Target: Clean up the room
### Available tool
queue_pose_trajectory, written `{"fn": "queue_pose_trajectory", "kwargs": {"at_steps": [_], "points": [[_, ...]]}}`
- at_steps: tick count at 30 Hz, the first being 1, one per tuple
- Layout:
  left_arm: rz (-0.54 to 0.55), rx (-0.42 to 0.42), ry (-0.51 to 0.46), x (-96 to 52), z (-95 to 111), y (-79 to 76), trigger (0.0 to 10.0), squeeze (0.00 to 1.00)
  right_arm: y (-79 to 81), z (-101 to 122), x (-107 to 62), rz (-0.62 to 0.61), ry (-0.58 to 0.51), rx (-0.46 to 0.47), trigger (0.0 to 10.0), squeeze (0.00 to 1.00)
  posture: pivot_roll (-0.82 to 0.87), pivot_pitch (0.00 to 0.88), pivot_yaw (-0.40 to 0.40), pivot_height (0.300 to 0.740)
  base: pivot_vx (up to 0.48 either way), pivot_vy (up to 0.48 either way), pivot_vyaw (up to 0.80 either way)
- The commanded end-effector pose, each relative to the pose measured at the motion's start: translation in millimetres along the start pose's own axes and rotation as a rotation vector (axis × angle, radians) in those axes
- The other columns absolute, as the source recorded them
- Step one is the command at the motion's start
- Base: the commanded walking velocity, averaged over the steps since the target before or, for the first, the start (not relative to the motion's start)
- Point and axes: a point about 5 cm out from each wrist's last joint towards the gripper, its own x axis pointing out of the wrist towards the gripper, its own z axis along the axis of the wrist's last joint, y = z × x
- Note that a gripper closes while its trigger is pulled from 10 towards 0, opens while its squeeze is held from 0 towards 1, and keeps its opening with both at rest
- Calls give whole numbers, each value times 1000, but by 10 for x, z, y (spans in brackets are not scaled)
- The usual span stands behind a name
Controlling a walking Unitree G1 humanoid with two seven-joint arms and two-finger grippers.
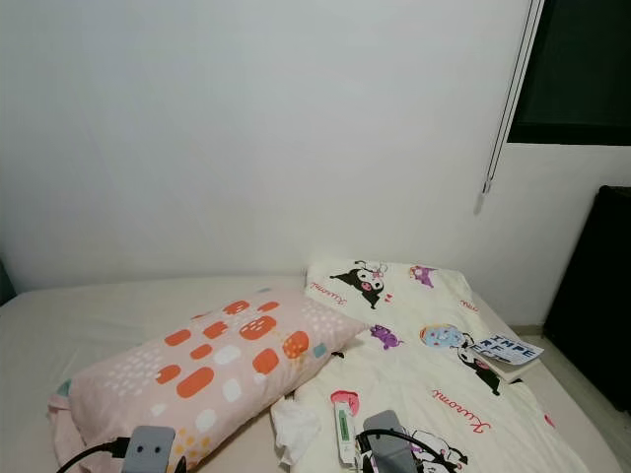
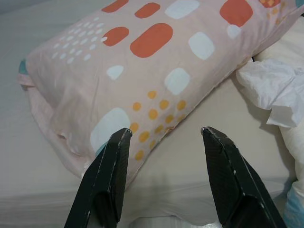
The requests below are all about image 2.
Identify pink pillow with orange patches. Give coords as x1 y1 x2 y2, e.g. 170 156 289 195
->
16 0 304 188

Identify bed with cream sheet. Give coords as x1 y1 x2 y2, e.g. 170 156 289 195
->
0 9 304 228

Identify cream cartoon print quilt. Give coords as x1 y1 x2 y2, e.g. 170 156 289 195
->
256 21 304 228

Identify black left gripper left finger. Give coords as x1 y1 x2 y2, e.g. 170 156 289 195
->
63 127 133 228

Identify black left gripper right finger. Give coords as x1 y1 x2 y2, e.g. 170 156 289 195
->
200 126 287 228

